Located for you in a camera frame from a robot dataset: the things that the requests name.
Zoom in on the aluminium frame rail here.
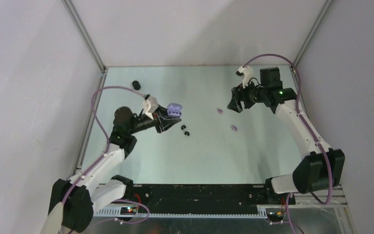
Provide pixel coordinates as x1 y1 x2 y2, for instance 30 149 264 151
55 184 349 217

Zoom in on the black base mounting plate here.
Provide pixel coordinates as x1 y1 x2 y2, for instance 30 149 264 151
123 184 287 215

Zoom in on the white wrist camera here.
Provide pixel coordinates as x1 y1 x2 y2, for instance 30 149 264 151
142 95 159 120
236 66 254 89

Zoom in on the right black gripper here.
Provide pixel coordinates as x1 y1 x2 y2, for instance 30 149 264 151
228 77 268 113

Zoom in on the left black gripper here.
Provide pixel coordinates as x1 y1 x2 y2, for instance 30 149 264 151
128 104 181 135

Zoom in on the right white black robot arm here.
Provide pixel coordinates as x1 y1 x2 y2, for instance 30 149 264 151
227 66 345 204

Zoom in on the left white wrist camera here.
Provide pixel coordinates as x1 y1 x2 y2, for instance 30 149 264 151
142 95 159 120

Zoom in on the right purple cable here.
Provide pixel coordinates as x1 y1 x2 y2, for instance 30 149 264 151
242 53 334 234

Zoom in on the black oval case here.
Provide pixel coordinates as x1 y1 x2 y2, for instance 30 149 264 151
131 80 141 91

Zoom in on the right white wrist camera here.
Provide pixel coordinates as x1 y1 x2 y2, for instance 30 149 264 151
236 66 254 89

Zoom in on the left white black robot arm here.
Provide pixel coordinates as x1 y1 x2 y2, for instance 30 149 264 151
41 102 182 234

